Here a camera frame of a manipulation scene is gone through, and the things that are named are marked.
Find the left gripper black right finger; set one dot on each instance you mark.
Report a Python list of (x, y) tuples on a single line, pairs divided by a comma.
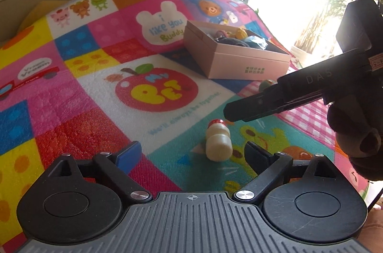
[(271, 170)]

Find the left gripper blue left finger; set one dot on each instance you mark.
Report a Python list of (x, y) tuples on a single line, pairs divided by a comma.
[(112, 170)]

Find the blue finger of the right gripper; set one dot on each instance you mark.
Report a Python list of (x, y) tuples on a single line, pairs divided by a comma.
[(266, 103)]

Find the white toy milk bottle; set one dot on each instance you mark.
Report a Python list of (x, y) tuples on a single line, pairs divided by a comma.
[(218, 141)]

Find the yellow toy corn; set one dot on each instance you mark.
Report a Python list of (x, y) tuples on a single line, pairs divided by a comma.
[(241, 34)]

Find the pink round toy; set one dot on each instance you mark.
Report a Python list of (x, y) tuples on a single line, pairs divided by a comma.
[(221, 34)]

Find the blue wet wipes pack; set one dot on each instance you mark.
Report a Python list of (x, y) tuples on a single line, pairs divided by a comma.
[(256, 42)]

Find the black plush toy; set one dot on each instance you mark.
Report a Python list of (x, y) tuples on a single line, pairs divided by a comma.
[(230, 41)]

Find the pink cardboard box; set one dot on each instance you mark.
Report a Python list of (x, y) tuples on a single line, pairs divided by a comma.
[(234, 62)]

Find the colourful cartoon play mat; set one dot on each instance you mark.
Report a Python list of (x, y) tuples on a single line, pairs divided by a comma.
[(95, 75)]

